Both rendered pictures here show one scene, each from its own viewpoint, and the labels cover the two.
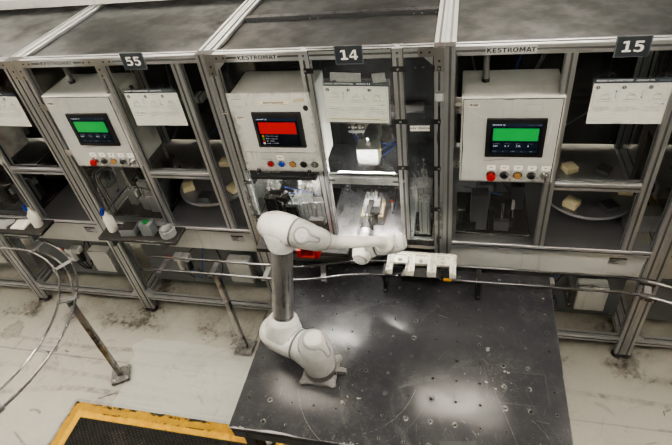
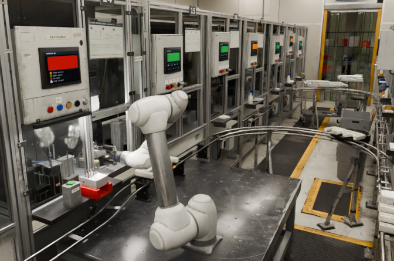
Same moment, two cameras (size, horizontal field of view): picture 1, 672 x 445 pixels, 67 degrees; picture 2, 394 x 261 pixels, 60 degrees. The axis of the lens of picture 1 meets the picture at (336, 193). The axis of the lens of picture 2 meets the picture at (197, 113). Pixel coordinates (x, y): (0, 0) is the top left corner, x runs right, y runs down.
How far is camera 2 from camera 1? 2.49 m
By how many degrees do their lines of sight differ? 75
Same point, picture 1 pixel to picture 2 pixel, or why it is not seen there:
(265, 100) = (51, 34)
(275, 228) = (159, 102)
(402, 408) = (250, 214)
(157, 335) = not seen: outside the picture
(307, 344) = (207, 199)
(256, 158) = (37, 105)
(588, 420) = not seen: hidden behind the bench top
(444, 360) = (221, 194)
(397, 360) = not seen: hidden behind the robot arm
